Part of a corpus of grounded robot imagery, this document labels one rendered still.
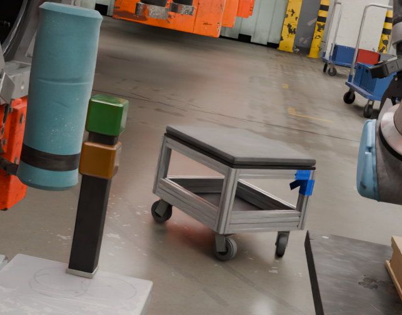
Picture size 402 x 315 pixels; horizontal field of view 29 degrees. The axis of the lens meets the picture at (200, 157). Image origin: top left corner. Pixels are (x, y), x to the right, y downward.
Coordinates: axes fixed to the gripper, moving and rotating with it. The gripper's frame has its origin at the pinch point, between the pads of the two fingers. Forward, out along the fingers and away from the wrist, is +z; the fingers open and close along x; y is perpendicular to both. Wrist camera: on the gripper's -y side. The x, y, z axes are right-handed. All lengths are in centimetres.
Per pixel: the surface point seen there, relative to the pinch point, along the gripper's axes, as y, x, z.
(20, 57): -77, 22, -3
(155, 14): -77, -19, 0
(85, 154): -88, -24, 21
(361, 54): 616, 548, -292
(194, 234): 26, 106, 15
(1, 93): -87, 4, 9
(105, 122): -87, -27, 18
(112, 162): -85, -26, 22
